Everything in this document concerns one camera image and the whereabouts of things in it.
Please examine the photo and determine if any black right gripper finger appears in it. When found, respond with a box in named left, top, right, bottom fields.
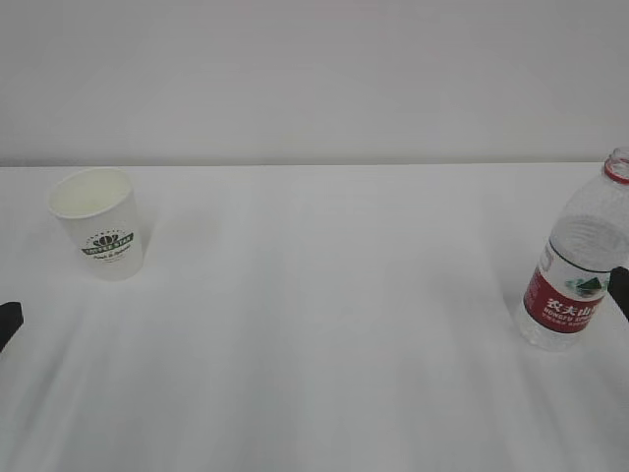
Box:
left=607, top=266, right=629, bottom=320

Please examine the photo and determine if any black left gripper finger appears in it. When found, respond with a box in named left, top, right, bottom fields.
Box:
left=0, top=301, right=24, bottom=350

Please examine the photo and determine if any clear water bottle red label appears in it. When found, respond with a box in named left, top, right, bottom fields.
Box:
left=513, top=147, right=628, bottom=351

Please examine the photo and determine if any white paper cup green logo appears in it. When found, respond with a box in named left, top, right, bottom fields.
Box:
left=48, top=167, right=143, bottom=281

